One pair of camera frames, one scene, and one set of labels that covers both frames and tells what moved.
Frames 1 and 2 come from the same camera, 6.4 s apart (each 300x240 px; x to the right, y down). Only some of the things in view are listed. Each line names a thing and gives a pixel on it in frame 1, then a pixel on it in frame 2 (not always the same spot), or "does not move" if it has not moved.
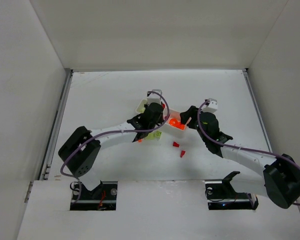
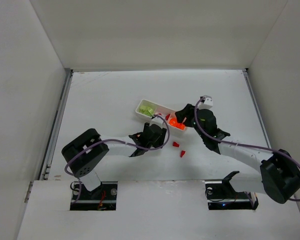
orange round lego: [180, 126] does not move
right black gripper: [190, 117] does not move
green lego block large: [141, 109] does not move
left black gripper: [159, 114] to [157, 128]
